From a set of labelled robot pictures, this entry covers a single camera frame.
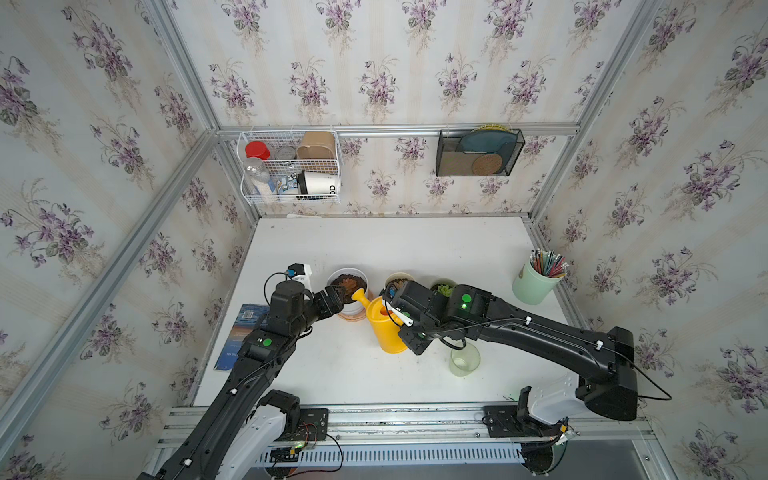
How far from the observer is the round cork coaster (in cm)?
97

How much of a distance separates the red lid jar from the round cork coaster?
2.25 feet

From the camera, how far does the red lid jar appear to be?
0.92 metres
